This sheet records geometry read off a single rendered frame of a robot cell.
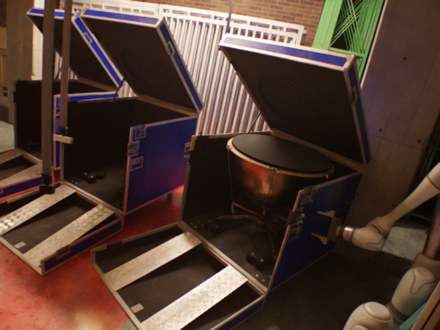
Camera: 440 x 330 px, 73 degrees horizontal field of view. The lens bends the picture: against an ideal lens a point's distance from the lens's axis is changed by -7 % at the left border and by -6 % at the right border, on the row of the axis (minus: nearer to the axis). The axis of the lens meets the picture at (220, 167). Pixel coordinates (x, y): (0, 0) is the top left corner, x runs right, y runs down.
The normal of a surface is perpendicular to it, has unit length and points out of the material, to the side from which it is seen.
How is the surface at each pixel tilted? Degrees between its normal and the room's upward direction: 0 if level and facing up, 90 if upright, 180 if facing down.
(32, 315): 0
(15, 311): 0
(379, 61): 90
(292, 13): 90
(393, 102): 90
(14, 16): 90
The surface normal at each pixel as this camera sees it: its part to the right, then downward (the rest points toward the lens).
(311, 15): -0.41, 0.25
